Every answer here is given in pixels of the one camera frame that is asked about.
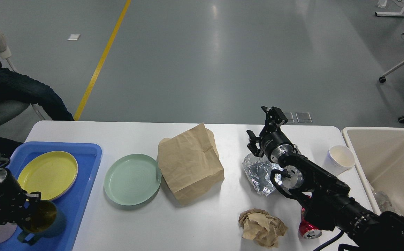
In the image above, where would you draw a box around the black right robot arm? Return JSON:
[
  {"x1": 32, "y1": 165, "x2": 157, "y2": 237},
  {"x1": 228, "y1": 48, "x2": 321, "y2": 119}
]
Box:
[{"x1": 247, "y1": 106, "x2": 404, "y2": 251}]

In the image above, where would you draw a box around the yellow plate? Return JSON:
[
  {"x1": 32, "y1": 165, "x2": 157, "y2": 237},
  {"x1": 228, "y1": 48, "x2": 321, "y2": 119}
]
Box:
[{"x1": 17, "y1": 151, "x2": 79, "y2": 200}]

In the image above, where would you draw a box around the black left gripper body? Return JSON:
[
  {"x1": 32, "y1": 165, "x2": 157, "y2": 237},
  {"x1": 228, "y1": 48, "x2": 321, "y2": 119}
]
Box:
[{"x1": 0, "y1": 168, "x2": 25, "y2": 225}]

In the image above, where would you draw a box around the seated person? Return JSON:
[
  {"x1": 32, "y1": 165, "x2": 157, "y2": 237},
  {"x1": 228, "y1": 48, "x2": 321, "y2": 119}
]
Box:
[{"x1": 0, "y1": 31, "x2": 74, "y2": 121}]

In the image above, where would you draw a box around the floor outlet plate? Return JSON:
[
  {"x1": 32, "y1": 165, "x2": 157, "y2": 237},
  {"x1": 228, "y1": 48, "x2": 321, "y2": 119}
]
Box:
[{"x1": 284, "y1": 112, "x2": 313, "y2": 124}]

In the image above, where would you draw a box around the dark teal mug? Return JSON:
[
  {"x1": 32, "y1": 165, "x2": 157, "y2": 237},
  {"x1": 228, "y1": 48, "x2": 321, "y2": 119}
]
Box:
[{"x1": 17, "y1": 200, "x2": 67, "y2": 246}]

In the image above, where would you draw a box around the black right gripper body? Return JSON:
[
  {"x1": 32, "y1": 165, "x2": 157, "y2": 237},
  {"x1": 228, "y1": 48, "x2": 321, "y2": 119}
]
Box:
[{"x1": 259, "y1": 130, "x2": 295, "y2": 163}]

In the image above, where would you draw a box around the crushed red can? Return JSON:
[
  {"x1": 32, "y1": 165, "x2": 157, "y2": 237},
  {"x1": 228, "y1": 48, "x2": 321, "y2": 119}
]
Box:
[{"x1": 298, "y1": 207, "x2": 322, "y2": 239}]

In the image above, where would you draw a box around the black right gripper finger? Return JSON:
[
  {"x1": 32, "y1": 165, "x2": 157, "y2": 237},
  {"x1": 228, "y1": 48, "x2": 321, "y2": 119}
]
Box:
[
  {"x1": 261, "y1": 106, "x2": 288, "y2": 131},
  {"x1": 246, "y1": 130, "x2": 264, "y2": 158}
]

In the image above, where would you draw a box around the brown paper bag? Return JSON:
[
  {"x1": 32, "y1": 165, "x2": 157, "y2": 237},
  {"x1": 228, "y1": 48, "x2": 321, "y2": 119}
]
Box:
[{"x1": 157, "y1": 123, "x2": 224, "y2": 206}]

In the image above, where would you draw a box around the light green plate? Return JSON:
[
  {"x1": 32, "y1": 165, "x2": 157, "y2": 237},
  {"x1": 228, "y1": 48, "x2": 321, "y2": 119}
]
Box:
[{"x1": 104, "y1": 154, "x2": 162, "y2": 206}]

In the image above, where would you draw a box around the white desk frame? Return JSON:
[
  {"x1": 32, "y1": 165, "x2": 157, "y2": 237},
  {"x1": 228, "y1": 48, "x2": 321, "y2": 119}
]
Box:
[{"x1": 374, "y1": 0, "x2": 404, "y2": 17}]

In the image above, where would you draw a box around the crumpled aluminium foil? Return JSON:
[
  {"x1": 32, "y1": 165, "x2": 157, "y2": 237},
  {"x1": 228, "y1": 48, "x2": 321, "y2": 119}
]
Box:
[{"x1": 242, "y1": 144, "x2": 304, "y2": 198}]

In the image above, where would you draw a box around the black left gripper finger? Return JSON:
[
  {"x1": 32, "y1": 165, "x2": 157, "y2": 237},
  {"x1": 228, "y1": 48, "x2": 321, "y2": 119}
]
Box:
[{"x1": 16, "y1": 191, "x2": 41, "y2": 231}]

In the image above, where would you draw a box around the blue plastic tray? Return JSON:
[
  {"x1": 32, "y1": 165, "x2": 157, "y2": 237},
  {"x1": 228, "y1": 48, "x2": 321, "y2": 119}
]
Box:
[{"x1": 0, "y1": 142, "x2": 102, "y2": 251}]

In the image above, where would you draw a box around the white paper cup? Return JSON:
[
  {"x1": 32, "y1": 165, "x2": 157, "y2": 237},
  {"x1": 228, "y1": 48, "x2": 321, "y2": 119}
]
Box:
[{"x1": 323, "y1": 145, "x2": 356, "y2": 176}]

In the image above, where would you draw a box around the crumpled brown paper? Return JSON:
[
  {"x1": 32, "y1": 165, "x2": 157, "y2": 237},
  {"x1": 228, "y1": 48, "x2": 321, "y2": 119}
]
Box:
[{"x1": 238, "y1": 208, "x2": 289, "y2": 249}]

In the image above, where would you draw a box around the beige plastic bin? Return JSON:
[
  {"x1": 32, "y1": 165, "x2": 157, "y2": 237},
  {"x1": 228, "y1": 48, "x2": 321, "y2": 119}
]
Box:
[{"x1": 342, "y1": 127, "x2": 404, "y2": 216}]

